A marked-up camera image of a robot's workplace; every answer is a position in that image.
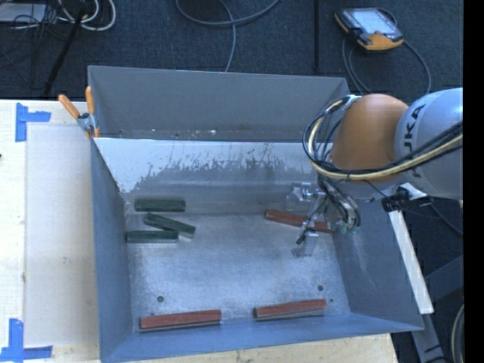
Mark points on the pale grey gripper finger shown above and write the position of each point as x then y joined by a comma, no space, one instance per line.
307,245
300,193

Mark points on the red-brown flat block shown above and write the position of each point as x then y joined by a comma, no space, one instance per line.
180,320
289,309
283,217

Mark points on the grey metal bin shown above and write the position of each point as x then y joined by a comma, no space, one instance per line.
234,263

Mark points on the dark green flat block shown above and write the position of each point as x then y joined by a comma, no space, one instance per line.
170,225
151,236
160,205

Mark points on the black cylinder on white bracket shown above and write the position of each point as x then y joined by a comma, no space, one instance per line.
395,202

